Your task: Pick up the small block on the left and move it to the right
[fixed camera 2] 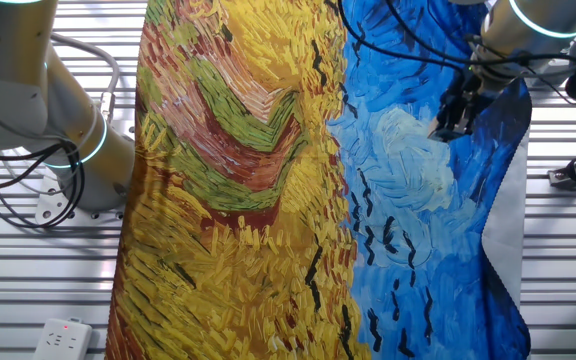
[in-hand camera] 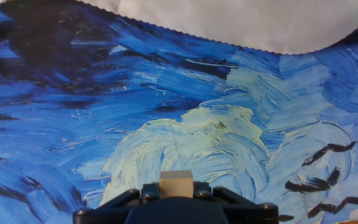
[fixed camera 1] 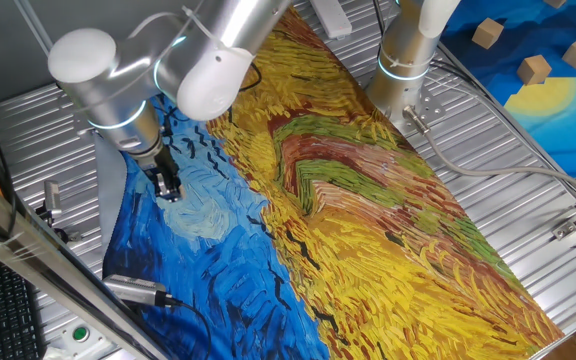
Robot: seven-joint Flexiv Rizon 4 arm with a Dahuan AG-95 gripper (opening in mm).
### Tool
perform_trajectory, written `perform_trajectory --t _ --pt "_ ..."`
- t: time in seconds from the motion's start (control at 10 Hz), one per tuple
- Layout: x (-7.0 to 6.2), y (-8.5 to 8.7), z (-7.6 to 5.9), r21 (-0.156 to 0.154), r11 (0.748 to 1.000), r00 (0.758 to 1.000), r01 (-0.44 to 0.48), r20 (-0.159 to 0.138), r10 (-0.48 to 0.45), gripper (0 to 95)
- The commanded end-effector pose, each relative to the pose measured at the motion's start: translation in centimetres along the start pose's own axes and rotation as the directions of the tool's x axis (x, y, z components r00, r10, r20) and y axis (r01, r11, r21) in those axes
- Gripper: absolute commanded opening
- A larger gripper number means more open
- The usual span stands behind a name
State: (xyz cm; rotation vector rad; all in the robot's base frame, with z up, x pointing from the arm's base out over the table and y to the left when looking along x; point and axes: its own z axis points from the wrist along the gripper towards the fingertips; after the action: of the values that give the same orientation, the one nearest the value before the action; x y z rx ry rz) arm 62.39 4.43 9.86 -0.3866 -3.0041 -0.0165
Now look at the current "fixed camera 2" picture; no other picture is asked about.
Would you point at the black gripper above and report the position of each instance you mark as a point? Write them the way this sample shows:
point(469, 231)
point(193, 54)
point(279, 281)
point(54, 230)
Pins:
point(463, 97)

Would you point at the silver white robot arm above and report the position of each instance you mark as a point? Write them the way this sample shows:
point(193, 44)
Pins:
point(13, 75)

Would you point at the painted wheatfield cloth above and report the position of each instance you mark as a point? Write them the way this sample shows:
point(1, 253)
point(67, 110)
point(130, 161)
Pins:
point(218, 250)

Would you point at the white power strip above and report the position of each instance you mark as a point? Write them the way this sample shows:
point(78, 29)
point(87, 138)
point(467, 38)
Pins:
point(62, 341)

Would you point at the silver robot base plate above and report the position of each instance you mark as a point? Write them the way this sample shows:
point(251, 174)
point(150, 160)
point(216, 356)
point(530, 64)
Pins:
point(48, 210)

